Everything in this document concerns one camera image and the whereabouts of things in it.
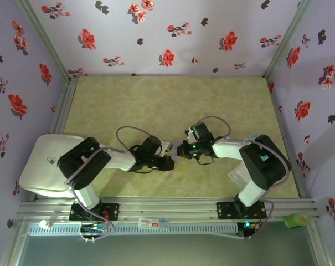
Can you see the lilac paper sheet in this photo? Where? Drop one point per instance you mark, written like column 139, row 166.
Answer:
column 177, row 144

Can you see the circuit board with green light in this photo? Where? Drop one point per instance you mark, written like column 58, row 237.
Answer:
column 251, row 225

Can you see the blue wet wipes packet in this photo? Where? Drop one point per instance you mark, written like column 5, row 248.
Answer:
column 255, row 136

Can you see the aluminium side rail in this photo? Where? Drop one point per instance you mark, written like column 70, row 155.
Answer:
column 278, row 110
column 64, row 102

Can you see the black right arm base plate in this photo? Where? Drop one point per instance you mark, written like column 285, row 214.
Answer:
column 224, row 210

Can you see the small pale blue label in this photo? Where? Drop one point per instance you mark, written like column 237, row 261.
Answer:
column 164, row 223

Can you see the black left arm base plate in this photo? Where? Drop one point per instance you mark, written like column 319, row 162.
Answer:
column 113, row 212

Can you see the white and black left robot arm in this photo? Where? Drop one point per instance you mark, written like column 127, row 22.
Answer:
column 117, row 159

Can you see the clear plastic box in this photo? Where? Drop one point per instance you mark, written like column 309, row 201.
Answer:
column 237, row 177

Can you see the white red label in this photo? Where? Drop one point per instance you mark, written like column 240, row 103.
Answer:
column 148, row 223

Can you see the small white bottle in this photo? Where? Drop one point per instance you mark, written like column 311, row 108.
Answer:
column 46, row 224

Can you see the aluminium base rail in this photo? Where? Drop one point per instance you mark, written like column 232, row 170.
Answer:
column 167, row 207

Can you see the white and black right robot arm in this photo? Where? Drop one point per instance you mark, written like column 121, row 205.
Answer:
column 253, row 191

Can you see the aluminium lower frame bar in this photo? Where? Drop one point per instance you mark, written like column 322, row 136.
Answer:
column 13, row 243
column 318, row 243

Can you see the aluminium corner post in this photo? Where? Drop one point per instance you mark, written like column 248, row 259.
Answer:
column 284, row 41
column 48, row 41

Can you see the green plastic bottle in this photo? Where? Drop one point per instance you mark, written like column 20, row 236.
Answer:
column 297, row 220

